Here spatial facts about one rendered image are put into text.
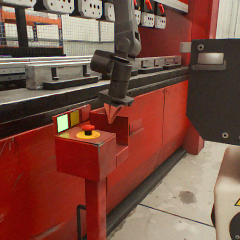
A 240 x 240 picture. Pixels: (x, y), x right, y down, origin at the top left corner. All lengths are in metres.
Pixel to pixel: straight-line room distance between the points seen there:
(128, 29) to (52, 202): 0.71
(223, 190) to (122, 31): 0.50
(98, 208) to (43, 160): 0.27
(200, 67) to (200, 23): 2.07
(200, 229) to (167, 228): 0.20
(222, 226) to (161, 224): 1.16
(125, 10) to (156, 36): 1.85
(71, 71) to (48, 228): 0.67
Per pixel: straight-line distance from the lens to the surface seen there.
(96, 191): 0.86
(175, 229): 1.65
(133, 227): 1.63
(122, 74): 0.75
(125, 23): 0.76
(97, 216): 0.91
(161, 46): 2.58
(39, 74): 1.05
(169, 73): 1.89
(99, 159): 0.71
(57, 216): 1.12
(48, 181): 1.01
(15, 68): 1.30
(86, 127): 0.74
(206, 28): 2.46
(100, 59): 0.78
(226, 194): 0.49
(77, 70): 1.21
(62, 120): 0.78
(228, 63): 0.41
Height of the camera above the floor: 1.03
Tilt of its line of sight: 16 degrees down
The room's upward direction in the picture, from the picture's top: straight up
